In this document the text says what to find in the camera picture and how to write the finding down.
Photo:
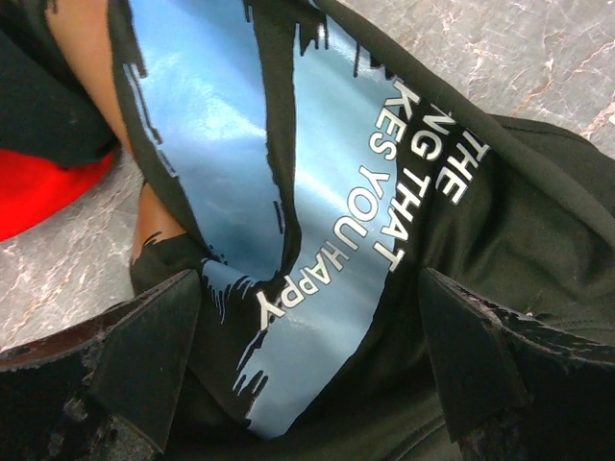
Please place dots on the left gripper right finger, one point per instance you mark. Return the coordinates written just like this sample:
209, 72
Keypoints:
511, 387

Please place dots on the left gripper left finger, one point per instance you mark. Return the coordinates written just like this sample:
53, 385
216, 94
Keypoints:
105, 389

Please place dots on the black t shirt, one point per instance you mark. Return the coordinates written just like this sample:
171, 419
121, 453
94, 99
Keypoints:
307, 169

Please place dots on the red t shirt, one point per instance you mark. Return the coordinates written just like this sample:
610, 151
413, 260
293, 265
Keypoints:
33, 189

